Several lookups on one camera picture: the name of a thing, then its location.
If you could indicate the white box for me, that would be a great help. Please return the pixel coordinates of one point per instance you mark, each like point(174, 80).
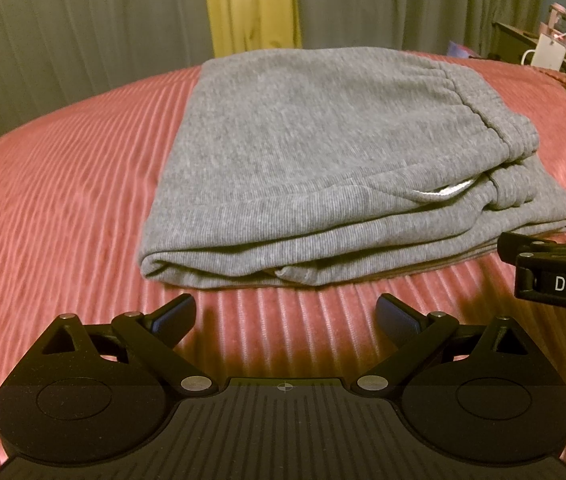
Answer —
point(553, 52)

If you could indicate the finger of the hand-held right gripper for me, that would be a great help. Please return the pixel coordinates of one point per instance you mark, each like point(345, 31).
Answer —
point(528, 246)

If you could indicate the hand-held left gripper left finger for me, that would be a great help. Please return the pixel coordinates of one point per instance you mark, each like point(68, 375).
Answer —
point(173, 318)

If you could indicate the grey curtain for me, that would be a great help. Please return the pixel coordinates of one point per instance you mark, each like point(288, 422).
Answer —
point(413, 2)
point(78, 25)

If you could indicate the red ribbed bedspread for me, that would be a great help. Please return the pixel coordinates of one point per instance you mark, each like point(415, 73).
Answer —
point(73, 200)

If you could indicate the yellow curtain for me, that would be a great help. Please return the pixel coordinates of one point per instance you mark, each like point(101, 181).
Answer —
point(253, 5)

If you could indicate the pink phone stand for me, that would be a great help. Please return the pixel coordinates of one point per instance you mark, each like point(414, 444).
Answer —
point(554, 19)

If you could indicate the grey sweat pants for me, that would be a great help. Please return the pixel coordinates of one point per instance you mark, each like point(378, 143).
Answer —
point(323, 160)

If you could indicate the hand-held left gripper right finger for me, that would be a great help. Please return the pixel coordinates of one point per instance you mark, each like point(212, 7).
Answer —
point(396, 318)

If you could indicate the purple printed packet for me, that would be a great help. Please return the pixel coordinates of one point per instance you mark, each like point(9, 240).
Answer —
point(464, 49)

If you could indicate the dark wooden nightstand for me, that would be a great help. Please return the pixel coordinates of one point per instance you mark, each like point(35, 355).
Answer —
point(513, 40)

